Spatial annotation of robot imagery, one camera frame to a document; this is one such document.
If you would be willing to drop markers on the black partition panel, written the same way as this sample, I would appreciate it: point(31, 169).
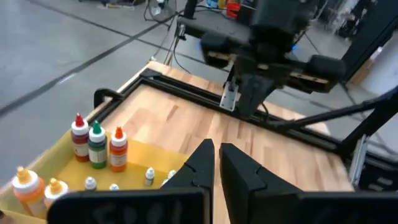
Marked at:
point(370, 34)

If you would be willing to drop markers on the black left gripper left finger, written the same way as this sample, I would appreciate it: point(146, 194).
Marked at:
point(199, 174)

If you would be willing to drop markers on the silver metal frame bracket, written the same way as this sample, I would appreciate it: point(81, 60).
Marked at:
point(229, 96)

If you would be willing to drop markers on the yellow translucent plastic tray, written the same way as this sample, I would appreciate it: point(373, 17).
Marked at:
point(140, 155)

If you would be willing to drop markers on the dark red large dropper bottle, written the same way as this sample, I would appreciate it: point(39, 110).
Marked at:
point(80, 137)

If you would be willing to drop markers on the red bottle with orange tip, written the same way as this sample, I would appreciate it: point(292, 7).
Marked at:
point(118, 151)

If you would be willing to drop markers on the orange large dropper bottle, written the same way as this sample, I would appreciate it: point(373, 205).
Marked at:
point(56, 190)
point(29, 189)

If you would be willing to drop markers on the small black-labelled dropper bottle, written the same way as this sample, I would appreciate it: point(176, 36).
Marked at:
point(150, 176)

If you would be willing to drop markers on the grey metal cart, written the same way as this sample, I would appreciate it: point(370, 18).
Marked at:
point(217, 28)

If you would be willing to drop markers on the cardboard box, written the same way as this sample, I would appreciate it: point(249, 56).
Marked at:
point(365, 70)

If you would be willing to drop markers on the black stand beam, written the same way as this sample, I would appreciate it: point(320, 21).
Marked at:
point(373, 121)

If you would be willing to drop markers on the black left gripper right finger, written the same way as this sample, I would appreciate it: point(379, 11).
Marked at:
point(239, 180)

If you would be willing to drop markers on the green large dropper bottle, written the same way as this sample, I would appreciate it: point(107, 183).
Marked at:
point(97, 146)

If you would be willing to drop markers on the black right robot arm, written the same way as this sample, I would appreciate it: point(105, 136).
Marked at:
point(258, 84)

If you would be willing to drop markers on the black frame clamp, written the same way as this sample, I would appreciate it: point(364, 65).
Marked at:
point(102, 91)

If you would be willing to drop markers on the black round pole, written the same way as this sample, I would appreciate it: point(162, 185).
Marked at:
point(190, 7)

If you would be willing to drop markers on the red plastic container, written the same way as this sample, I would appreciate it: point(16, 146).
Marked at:
point(233, 9)

